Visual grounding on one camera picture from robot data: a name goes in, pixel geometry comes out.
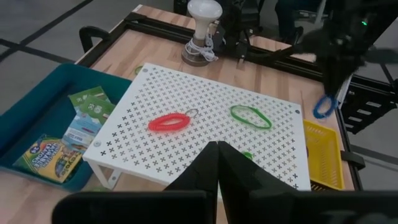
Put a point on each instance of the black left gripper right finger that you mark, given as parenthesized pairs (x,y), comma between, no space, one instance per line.
(245,186)

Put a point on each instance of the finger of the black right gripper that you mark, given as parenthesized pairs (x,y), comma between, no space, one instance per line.
(331,84)
(342,81)

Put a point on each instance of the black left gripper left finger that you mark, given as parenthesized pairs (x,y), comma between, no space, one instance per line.
(192,186)

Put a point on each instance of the blue spiral wrist coil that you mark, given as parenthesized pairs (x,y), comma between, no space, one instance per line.
(316,110)

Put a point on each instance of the green rubber band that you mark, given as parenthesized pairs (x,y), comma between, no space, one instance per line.
(247,154)
(138,70)
(244,106)

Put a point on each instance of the red spiral wrist coil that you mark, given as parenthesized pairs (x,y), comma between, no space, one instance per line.
(168,123)

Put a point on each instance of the black slotted plastic basket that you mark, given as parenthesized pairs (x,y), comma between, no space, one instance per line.
(317,186)

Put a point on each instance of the yellow slotted plastic basket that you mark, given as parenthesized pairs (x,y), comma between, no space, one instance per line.
(323,155)

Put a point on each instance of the green blue card pack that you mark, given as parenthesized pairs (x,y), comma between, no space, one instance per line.
(82,130)
(88,95)

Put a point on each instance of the yellow green crayon box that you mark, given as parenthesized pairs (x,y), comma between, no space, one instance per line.
(46,158)

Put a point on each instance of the blue plastic bin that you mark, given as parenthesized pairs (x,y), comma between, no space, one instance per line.
(37,102)

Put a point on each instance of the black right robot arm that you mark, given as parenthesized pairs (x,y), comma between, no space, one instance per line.
(239,28)

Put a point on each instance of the person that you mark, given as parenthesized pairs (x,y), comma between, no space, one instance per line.
(289,18)

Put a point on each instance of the white perforated metal shelf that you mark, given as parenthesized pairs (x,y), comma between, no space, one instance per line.
(186,93)

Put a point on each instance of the grey round bulb base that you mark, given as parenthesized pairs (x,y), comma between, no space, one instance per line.
(192,59)

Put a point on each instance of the white light bulb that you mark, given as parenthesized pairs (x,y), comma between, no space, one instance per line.
(203,12)

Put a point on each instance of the black table edge bracket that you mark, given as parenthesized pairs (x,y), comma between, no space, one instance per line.
(353,159)

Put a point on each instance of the black aluminium table frame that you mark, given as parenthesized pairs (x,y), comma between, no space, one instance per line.
(161,29)

